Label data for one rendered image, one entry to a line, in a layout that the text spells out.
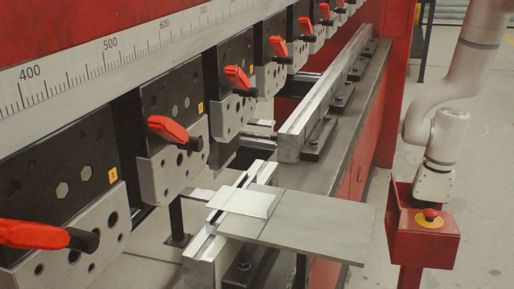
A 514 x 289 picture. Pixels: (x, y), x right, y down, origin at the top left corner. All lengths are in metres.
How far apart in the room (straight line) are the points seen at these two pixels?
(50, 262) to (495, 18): 0.99
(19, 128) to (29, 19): 0.08
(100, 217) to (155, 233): 2.07
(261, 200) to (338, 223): 0.16
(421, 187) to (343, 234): 0.54
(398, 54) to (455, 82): 1.74
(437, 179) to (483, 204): 1.69
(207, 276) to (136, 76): 0.45
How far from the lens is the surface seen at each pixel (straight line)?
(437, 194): 1.35
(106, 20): 0.45
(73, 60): 0.42
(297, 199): 0.91
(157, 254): 2.39
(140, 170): 0.54
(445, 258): 1.32
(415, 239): 1.27
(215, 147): 0.78
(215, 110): 0.70
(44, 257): 0.42
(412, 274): 1.44
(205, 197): 0.91
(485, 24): 1.15
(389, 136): 3.10
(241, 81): 0.66
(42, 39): 0.39
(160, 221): 2.63
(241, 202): 0.89
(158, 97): 0.53
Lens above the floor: 1.49
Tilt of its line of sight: 26 degrees down
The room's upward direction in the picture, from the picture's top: 1 degrees counter-clockwise
